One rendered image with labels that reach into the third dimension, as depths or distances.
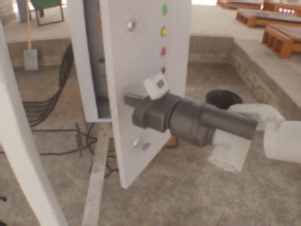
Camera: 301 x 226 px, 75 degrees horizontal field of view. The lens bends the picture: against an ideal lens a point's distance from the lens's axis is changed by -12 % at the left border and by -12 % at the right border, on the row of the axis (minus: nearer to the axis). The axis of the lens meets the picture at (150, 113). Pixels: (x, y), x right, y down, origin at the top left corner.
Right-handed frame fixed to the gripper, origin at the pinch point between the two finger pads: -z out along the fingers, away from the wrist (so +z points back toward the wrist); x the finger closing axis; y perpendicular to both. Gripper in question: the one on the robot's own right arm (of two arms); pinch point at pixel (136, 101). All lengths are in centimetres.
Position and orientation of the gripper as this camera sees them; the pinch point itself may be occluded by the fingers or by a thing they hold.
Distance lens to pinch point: 51.3
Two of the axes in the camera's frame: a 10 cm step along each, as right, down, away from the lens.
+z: 8.5, 3.1, -4.3
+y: 0.0, 8.1, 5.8
